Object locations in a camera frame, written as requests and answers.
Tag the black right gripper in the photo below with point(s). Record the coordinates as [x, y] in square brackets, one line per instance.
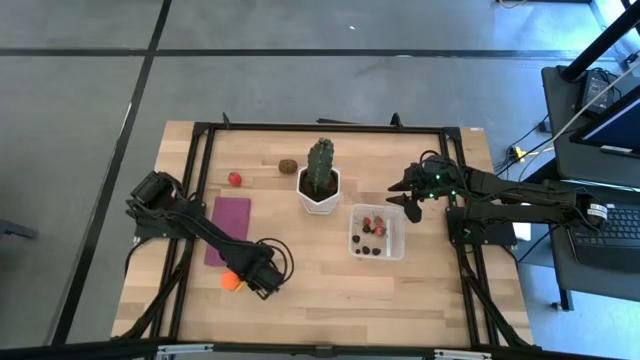
[432, 180]

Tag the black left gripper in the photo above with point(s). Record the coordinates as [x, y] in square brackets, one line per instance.
[262, 270]

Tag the small orange carrot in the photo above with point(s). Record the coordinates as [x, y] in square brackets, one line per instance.
[239, 287]

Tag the orange mandarin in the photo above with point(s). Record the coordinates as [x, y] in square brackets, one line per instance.
[229, 281]

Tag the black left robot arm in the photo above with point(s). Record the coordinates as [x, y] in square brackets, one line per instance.
[200, 227]

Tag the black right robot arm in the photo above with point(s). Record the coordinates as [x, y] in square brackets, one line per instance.
[525, 200]

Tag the clear plastic tupperware container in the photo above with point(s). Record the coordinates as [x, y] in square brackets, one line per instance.
[392, 245]

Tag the purple cloth mat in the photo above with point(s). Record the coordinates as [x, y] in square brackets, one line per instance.
[232, 212]

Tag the white hexagonal plant pot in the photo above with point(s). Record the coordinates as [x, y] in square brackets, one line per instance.
[320, 205]

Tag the green cactus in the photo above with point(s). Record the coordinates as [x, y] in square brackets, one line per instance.
[320, 162]

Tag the brown kiwi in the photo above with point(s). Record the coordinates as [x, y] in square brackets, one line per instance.
[287, 166]

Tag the yellow plug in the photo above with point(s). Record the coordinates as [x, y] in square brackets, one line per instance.
[518, 152]

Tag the white paper sheet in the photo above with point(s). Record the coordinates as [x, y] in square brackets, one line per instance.
[523, 231]

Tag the dark grey desk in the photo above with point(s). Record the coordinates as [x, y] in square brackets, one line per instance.
[575, 280]

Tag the black rig beam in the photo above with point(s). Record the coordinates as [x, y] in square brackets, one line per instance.
[75, 350]

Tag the black power adapter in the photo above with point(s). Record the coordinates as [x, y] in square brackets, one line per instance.
[595, 90]

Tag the black keyboard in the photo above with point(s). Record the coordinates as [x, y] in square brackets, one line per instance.
[615, 245]

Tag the monitor with blue screen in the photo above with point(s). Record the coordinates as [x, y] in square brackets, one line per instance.
[617, 125]

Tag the black diagonal pole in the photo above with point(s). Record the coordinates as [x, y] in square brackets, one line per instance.
[600, 45]

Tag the grey floor object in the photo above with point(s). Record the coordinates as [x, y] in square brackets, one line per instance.
[15, 229]

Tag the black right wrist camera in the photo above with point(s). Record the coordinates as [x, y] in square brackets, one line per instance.
[413, 210]

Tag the black aluminium table frame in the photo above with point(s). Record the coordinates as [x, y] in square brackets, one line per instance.
[325, 128]

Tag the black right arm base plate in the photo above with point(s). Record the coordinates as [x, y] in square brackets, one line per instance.
[495, 238]

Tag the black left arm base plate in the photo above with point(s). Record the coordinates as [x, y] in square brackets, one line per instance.
[165, 232]

